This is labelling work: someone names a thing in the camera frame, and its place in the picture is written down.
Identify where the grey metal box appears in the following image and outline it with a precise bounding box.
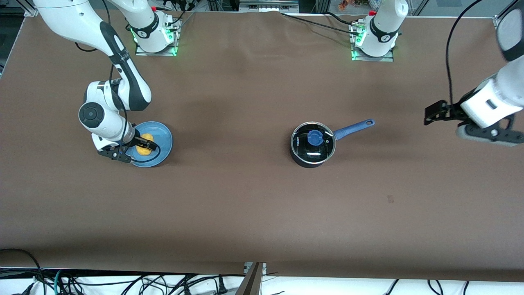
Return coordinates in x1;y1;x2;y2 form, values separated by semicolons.
239;0;299;13

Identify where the long black table cable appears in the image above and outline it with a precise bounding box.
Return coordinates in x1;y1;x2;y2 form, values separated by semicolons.
280;12;363;36

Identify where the blue round plate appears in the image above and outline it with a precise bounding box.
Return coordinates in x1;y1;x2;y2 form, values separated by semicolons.
125;121;173;168

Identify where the colourful toy pile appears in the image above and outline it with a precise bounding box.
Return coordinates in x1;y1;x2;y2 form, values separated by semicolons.
338;0;383;11

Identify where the glass lid with blue knob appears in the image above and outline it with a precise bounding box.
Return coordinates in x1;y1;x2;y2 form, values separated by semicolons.
291;122;336;163

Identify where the yellow potato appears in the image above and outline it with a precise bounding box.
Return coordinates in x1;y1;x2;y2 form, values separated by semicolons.
135;133;155;157

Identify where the brown table cover sheet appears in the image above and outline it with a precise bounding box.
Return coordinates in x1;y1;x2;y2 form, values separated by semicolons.
0;7;524;283

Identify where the short black table cable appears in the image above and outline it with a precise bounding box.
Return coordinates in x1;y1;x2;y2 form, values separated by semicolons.
323;11;361;26

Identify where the dark pot with blue handle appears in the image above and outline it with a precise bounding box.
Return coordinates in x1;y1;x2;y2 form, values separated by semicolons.
290;119;375;168

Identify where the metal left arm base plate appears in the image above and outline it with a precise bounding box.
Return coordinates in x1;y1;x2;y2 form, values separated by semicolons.
351;20;395;62

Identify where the black looped floor cable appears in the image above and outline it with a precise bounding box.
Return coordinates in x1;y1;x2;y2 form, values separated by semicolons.
0;248;45;295

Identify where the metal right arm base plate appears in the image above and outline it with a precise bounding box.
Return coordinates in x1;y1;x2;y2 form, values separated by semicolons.
135;18;179;57

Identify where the aluminium profile beam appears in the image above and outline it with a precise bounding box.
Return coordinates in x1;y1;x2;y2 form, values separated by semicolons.
235;262;267;295

